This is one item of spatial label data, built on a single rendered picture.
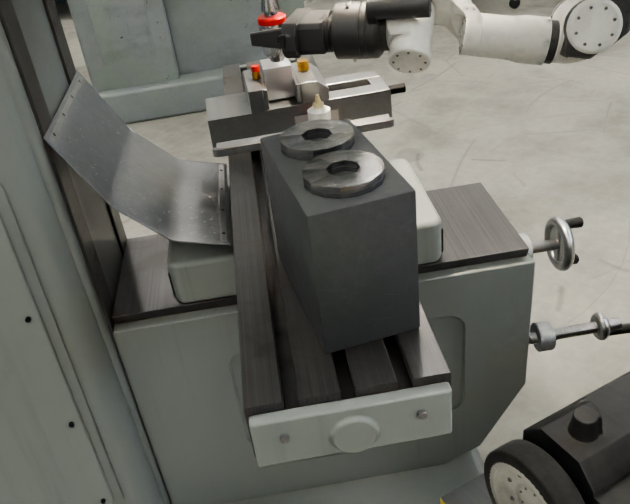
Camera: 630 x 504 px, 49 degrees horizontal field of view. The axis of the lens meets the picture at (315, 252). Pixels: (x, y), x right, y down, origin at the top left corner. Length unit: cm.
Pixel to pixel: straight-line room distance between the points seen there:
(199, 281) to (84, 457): 42
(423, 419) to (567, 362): 145
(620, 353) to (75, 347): 160
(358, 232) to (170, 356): 68
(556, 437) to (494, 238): 40
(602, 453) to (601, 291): 139
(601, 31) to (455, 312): 56
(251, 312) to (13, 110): 46
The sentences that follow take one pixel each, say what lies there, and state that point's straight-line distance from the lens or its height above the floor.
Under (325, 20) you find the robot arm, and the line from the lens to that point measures 115.
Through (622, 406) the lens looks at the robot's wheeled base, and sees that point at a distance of 127.
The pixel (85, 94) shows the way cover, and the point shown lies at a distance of 136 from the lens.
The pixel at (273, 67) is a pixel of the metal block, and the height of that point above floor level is 108.
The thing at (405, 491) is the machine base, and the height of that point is 20.
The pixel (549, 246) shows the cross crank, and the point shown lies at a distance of 152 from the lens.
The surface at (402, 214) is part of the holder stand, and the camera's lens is 73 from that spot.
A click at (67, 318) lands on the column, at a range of 123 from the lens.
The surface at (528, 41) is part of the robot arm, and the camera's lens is 113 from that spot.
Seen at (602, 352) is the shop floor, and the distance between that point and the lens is 227.
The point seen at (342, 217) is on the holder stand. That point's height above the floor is 112.
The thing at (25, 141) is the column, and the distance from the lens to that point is 111.
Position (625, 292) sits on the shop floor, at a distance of 252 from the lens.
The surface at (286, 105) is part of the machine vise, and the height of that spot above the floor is 101.
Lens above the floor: 148
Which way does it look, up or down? 33 degrees down
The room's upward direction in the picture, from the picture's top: 7 degrees counter-clockwise
